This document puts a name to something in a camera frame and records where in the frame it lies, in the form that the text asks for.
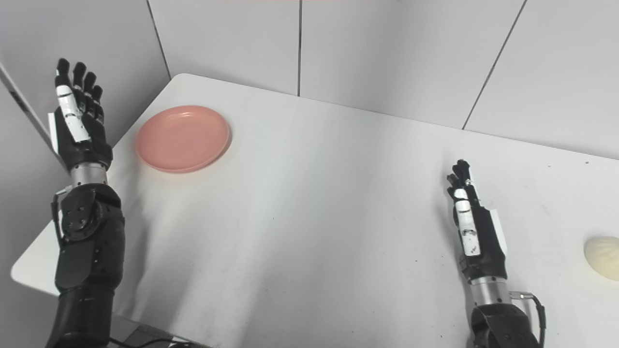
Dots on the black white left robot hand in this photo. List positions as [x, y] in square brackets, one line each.
[87, 140]

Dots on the cream steamed bun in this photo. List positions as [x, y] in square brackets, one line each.
[604, 257]

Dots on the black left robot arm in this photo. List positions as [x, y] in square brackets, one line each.
[89, 251]

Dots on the pink round plate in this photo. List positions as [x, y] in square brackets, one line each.
[183, 139]

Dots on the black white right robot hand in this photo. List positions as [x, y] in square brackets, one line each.
[488, 241]

